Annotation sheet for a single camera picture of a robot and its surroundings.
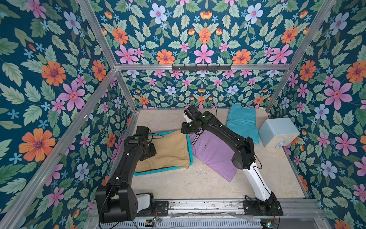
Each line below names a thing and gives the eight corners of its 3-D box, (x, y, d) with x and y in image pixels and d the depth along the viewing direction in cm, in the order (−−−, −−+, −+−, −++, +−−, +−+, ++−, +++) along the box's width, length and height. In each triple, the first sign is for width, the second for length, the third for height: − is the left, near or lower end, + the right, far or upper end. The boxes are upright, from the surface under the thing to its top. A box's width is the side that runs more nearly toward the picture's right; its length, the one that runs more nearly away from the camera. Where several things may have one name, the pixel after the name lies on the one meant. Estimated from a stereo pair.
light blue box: (262, 149, 98) (271, 136, 86) (255, 131, 108) (263, 118, 95) (289, 149, 98) (303, 136, 86) (281, 131, 108) (292, 118, 95)
